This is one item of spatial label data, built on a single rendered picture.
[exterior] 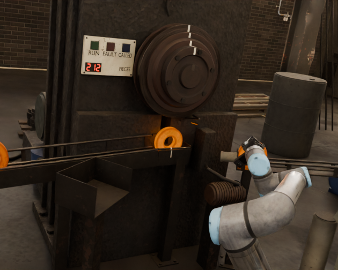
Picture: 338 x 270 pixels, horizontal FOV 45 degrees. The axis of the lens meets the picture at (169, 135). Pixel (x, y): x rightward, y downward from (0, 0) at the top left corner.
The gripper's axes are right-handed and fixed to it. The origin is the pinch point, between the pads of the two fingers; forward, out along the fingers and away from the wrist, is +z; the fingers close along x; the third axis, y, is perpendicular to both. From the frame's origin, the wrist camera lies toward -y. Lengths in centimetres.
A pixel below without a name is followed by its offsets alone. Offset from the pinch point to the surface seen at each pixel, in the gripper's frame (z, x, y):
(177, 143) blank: 6.1, 27.3, -23.5
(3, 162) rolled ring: -41, 88, -65
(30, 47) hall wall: 538, 273, -191
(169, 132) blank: 2.8, 35.1, -20.5
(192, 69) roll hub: -7.3, 46.6, 13.9
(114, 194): -41, 41, -47
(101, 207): -52, 43, -49
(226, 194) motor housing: 4.1, -11.1, -29.1
